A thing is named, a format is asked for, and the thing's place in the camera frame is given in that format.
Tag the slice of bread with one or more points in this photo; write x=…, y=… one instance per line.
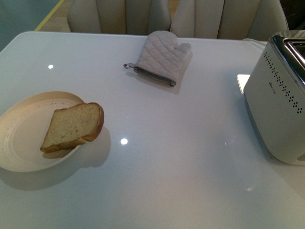
x=73, y=126

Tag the beige round plate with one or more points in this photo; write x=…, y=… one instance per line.
x=23, y=128

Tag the white chrome toaster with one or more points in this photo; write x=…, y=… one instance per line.
x=275, y=96

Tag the grey quilted oven mitt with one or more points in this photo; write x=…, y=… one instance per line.
x=162, y=58

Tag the left beige chair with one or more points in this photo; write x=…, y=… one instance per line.
x=135, y=17

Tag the beige chair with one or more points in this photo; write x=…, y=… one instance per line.
x=135, y=17
x=229, y=19

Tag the right beige chair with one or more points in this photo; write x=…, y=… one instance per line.
x=229, y=19

